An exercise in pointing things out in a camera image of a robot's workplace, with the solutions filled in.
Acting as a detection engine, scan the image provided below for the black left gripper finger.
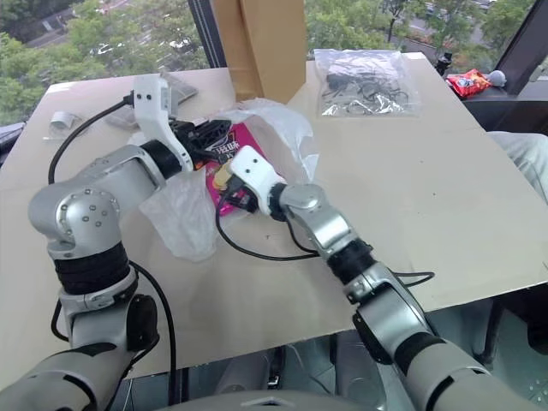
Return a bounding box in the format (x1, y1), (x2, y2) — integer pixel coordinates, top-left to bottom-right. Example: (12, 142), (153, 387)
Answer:
(197, 120), (235, 146)
(195, 147), (232, 171)

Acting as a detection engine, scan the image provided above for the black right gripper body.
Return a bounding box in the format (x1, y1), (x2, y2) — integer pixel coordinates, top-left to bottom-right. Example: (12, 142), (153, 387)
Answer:
(229, 179), (262, 214)

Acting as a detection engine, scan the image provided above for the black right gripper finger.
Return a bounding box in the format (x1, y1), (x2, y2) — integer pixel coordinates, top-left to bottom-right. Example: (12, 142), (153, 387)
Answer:
(219, 191), (246, 212)

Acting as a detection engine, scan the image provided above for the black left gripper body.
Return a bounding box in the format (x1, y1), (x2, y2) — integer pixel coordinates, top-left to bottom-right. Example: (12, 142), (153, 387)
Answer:
(169, 119), (207, 170)

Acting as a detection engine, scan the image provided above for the pink snack packet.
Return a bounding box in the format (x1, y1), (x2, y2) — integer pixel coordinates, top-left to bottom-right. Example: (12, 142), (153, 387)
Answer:
(204, 121), (289, 217)

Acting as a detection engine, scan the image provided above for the translucent white plastic bag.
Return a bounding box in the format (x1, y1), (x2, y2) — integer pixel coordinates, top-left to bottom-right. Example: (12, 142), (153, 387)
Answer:
(137, 97), (320, 263)

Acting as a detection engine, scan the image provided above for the clear bag of black parts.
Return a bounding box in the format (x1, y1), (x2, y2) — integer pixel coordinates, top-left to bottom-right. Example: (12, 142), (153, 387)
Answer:
(313, 48), (424, 118)

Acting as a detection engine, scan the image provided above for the red snack bag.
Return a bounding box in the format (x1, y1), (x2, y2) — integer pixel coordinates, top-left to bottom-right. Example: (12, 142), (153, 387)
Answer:
(445, 68), (493, 99)

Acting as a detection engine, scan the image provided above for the flat grey plastic piece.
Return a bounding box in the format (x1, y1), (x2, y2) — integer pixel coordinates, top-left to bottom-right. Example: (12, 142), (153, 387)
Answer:
(104, 111), (139, 130)

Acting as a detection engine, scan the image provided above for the upright brown cardboard box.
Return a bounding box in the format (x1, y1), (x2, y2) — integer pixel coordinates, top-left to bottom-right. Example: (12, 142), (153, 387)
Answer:
(212, 0), (307, 104)

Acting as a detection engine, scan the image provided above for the black metal leg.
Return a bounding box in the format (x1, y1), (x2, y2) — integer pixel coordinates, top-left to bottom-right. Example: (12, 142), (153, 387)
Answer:
(484, 297), (505, 364)

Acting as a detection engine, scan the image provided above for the pale grey cloth bundle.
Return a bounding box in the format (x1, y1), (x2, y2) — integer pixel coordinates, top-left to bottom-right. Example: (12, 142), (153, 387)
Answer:
(486, 130), (548, 205)

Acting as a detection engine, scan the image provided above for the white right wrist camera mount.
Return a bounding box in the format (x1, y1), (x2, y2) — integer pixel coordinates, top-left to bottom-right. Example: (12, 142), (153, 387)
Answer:
(229, 145), (287, 216)

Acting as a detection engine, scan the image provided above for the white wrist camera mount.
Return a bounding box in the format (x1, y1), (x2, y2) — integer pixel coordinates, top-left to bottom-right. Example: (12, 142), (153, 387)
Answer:
(229, 145), (287, 216)
(130, 75), (193, 171)

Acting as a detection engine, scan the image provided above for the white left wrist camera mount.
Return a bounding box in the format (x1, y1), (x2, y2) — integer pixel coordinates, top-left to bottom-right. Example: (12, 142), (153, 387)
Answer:
(130, 75), (193, 171)

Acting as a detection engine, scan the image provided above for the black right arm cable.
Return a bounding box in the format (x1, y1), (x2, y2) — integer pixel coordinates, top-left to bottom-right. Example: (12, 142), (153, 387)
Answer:
(214, 182), (436, 297)

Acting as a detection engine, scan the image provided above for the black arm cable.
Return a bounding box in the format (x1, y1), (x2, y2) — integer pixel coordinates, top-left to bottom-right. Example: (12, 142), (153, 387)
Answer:
(47, 94), (177, 408)
(214, 182), (436, 297)

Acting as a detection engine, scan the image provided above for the dark window frame post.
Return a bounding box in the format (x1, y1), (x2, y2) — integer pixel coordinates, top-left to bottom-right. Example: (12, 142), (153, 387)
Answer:
(188, 0), (228, 69)

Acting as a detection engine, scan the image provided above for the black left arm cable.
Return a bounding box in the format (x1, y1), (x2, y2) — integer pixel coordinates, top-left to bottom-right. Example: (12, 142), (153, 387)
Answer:
(47, 94), (177, 408)

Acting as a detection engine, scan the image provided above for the slanted dark window frame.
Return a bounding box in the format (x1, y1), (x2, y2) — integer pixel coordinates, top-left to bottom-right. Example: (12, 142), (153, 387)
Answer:
(491, 0), (548, 100)

